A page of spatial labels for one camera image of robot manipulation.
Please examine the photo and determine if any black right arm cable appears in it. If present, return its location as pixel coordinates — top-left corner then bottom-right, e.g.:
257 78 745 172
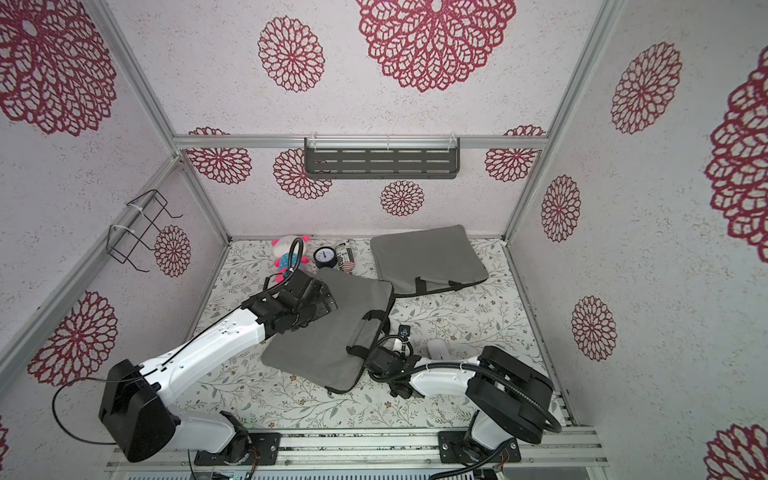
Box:
368 332 563 480

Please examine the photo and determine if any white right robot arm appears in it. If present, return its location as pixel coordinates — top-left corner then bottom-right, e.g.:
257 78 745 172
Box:
363 346 563 463

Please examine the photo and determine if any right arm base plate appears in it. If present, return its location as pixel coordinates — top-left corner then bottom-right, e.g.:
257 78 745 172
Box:
437 430 521 465

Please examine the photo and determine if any black wire wall rack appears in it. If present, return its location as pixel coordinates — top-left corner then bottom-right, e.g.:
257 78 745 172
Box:
105 189 183 273

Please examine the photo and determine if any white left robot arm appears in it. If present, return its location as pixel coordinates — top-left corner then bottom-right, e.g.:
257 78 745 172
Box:
99 270 338 464

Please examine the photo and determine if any pink white plush toy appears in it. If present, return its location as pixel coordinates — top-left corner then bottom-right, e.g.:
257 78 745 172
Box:
272 235 311 283

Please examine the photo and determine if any white computer mouse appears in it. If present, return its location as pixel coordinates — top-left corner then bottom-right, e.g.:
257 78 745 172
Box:
427 339 452 361

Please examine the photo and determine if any black round gauge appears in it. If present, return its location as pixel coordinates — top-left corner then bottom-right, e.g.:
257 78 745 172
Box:
313 246 338 268

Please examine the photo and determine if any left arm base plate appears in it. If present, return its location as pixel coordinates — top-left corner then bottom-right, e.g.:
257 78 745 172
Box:
245 431 282 467

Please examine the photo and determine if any flag patterned can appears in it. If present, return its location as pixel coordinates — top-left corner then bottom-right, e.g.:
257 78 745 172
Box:
335 242 355 274

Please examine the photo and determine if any grey laptop bag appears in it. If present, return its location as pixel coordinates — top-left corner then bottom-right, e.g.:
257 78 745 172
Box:
370 225 489 298
261 268 395 394

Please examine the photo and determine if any dark grey wall shelf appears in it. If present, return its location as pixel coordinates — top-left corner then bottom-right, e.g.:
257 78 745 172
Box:
304 137 461 180

